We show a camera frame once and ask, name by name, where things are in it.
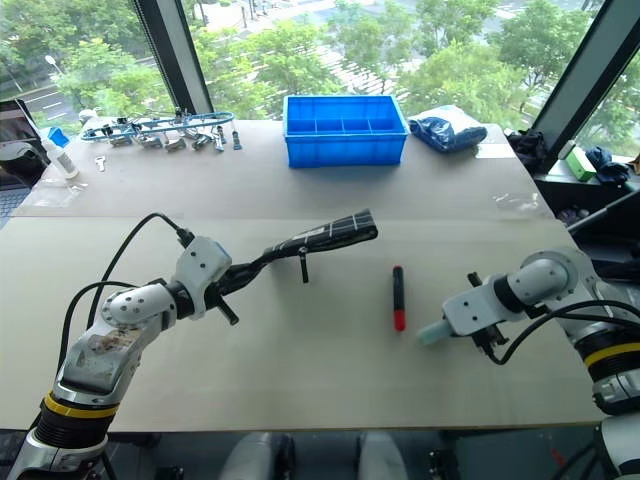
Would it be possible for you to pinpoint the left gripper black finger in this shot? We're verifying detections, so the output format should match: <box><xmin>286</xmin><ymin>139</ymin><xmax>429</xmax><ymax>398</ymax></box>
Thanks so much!
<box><xmin>227</xmin><ymin>248</ymin><xmax>276</xmax><ymax>281</ymax></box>
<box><xmin>224</xmin><ymin>263</ymin><xmax>269</xmax><ymax>297</ymax></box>

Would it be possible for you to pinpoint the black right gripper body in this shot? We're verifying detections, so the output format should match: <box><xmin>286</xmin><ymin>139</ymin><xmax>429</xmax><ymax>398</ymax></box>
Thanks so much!
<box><xmin>472</xmin><ymin>324</ymin><xmax>510</xmax><ymax>354</ymax></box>

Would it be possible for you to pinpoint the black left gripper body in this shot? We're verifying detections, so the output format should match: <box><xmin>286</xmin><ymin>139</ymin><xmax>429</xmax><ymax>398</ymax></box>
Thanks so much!
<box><xmin>204</xmin><ymin>272</ymin><xmax>240</xmax><ymax>327</ymax></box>

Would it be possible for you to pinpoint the pale teal highlighter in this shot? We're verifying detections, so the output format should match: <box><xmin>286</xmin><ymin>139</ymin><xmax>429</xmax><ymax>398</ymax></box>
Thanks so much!
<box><xmin>416</xmin><ymin>319</ymin><xmax>454</xmax><ymax>347</ymax></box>

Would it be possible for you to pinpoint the red black marker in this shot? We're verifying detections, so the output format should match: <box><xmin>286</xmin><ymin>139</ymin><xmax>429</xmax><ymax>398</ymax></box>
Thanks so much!
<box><xmin>390</xmin><ymin>265</ymin><xmax>408</xmax><ymax>333</ymax></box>

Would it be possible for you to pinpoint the black white grid pouch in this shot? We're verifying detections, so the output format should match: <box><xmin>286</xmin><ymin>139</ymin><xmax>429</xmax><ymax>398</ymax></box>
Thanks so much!
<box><xmin>257</xmin><ymin>208</ymin><xmax>380</xmax><ymax>285</ymax></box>

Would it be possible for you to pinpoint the clear plastic wrapper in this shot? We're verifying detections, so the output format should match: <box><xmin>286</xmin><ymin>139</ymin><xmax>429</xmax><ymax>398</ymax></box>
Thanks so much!
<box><xmin>33</xmin><ymin>177</ymin><xmax>90</xmax><ymax>207</ymax></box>
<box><xmin>491</xmin><ymin>192</ymin><xmax>545</xmax><ymax>217</ymax></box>

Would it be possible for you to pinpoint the blue plastic divided bin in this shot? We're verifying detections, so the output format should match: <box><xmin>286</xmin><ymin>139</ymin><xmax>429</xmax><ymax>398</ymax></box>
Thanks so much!
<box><xmin>282</xmin><ymin>94</ymin><xmax>411</xmax><ymax>170</ymax></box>

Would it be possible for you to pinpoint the grey rounded shape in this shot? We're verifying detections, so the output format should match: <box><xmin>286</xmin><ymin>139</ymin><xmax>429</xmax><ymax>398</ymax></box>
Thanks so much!
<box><xmin>219</xmin><ymin>432</ymin><xmax>296</xmax><ymax>480</ymax></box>
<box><xmin>357</xmin><ymin>431</ymin><xmax>409</xmax><ymax>480</ymax></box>

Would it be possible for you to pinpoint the black metal pole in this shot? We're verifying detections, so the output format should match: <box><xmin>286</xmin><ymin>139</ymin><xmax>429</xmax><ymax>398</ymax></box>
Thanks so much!
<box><xmin>566</xmin><ymin>189</ymin><xmax>640</xmax><ymax>232</ymax></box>

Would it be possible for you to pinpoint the green box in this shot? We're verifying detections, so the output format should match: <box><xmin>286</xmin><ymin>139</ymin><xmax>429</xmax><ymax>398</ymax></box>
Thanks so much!
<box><xmin>564</xmin><ymin>147</ymin><xmax>598</xmax><ymax>183</ymax></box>

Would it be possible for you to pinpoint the black cloth bundle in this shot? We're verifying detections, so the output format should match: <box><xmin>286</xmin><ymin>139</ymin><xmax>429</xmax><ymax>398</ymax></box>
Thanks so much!
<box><xmin>504</xmin><ymin>128</ymin><xmax>551</xmax><ymax>157</ymax></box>

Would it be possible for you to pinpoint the white plastic bottle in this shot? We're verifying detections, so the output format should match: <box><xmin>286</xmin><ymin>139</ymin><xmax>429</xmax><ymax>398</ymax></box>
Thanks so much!
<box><xmin>42</xmin><ymin>137</ymin><xmax>81</xmax><ymax>180</ymax></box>

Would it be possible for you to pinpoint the dark blue cloth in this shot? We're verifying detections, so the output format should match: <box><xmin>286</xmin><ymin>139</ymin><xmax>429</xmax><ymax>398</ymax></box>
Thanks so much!
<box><xmin>587</xmin><ymin>145</ymin><xmax>632</xmax><ymax>184</ymax></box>

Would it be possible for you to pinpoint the blue plastic bag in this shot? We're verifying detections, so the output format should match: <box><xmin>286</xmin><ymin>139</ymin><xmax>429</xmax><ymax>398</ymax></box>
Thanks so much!
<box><xmin>407</xmin><ymin>115</ymin><xmax>489</xmax><ymax>154</ymax></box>

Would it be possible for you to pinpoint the black laptop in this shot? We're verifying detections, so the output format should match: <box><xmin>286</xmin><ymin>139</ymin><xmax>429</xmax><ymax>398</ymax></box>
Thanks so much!
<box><xmin>0</xmin><ymin>98</ymin><xmax>51</xmax><ymax>229</ymax></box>

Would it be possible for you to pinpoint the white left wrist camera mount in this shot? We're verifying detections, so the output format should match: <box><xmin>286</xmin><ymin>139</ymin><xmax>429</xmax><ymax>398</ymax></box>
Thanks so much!
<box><xmin>172</xmin><ymin>235</ymin><xmax>233</xmax><ymax>321</ymax></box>

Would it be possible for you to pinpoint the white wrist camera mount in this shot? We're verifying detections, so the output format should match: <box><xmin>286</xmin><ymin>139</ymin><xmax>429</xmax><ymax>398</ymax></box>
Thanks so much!
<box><xmin>172</xmin><ymin>235</ymin><xmax>233</xmax><ymax>321</ymax></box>
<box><xmin>442</xmin><ymin>286</ymin><xmax>507</xmax><ymax>340</ymax></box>

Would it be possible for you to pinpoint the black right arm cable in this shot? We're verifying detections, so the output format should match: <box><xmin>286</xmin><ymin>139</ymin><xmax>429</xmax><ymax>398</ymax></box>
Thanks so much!
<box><xmin>485</xmin><ymin>299</ymin><xmax>640</xmax><ymax>366</ymax></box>

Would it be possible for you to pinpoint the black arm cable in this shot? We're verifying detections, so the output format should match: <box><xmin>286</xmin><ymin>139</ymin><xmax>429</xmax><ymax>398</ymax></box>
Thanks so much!
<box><xmin>58</xmin><ymin>213</ymin><xmax>197</xmax><ymax>381</ymax></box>
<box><xmin>485</xmin><ymin>299</ymin><xmax>640</xmax><ymax>366</ymax></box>

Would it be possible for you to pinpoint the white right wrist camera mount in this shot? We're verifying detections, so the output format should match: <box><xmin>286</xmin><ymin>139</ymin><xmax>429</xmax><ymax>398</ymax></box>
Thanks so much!
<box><xmin>442</xmin><ymin>286</ymin><xmax>507</xmax><ymax>340</ymax></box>

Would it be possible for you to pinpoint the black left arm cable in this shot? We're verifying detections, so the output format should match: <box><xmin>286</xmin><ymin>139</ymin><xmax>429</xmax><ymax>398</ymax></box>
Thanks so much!
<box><xmin>58</xmin><ymin>213</ymin><xmax>197</xmax><ymax>381</ymax></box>

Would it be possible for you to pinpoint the black window frame pillar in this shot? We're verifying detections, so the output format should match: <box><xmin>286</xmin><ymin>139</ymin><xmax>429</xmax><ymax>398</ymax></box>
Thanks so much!
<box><xmin>529</xmin><ymin>0</ymin><xmax>640</xmax><ymax>172</ymax></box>
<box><xmin>132</xmin><ymin>0</ymin><xmax>216</xmax><ymax>120</ymax></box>

